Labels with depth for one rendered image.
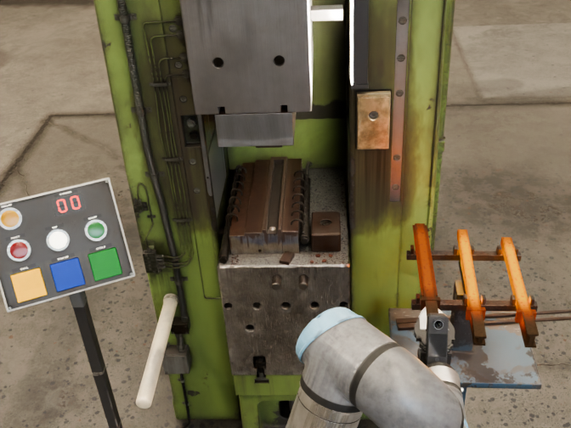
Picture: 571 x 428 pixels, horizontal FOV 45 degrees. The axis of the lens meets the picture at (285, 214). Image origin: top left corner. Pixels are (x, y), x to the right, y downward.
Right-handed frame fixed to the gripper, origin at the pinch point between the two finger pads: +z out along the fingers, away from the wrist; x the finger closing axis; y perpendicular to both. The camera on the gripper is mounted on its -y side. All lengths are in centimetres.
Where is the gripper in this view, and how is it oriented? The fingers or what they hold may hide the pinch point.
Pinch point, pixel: (431, 307)
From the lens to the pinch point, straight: 175.2
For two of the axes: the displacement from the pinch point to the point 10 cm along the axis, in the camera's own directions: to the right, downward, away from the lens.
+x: 10.0, 0.1, -0.9
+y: 0.4, 8.1, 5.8
